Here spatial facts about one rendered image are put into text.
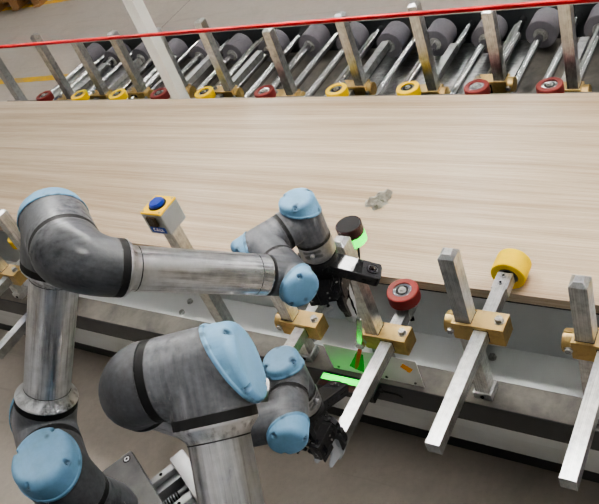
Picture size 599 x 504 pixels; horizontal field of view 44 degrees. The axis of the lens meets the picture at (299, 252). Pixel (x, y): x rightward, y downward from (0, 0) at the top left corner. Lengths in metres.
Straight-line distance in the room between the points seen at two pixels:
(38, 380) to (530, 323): 1.15
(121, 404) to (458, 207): 1.24
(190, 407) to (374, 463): 1.73
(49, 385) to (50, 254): 0.33
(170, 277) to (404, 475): 1.56
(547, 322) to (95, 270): 1.14
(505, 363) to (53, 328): 1.14
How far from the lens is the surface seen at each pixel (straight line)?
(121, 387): 1.02
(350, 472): 2.67
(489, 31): 2.49
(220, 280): 1.27
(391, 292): 1.84
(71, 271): 1.19
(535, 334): 1.96
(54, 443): 1.42
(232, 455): 1.00
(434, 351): 2.07
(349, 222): 1.66
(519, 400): 1.83
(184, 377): 0.99
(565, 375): 1.97
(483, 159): 2.18
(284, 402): 1.37
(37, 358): 1.42
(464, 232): 1.95
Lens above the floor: 2.18
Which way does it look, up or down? 38 degrees down
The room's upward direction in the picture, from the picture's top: 24 degrees counter-clockwise
